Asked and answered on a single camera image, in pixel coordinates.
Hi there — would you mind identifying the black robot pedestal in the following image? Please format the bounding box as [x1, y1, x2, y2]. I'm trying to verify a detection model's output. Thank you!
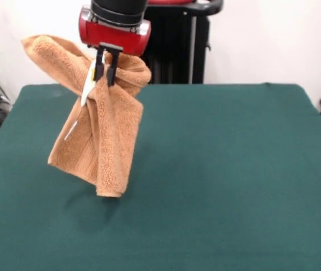
[142, 0, 223, 85]

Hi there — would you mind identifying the dark green table cloth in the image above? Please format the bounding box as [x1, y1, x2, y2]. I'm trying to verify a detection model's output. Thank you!
[0, 82, 321, 271]

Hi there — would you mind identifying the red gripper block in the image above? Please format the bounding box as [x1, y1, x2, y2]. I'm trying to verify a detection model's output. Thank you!
[77, 5, 152, 87]

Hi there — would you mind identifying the tan terry towel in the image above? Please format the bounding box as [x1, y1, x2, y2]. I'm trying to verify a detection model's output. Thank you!
[20, 34, 153, 199]

